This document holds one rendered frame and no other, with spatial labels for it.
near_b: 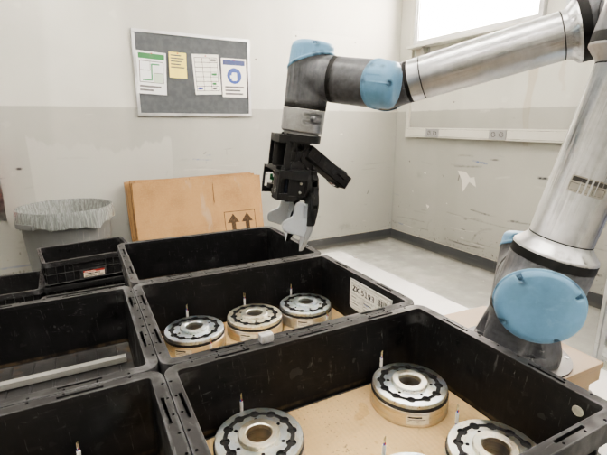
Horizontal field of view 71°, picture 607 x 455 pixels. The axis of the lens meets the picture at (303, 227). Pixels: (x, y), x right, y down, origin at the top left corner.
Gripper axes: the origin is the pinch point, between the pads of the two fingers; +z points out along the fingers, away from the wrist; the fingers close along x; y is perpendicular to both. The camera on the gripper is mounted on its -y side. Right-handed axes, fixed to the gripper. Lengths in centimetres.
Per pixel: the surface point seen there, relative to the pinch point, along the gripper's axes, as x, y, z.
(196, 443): 38.0, 29.0, 5.8
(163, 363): 23.0, 29.0, 7.2
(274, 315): 4.4, 5.4, 13.4
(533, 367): 44.3, -8.8, 1.4
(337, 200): -274, -193, 57
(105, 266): -141, 24, 60
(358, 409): 30.9, 4.6, 14.0
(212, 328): 4.4, 17.1, 14.3
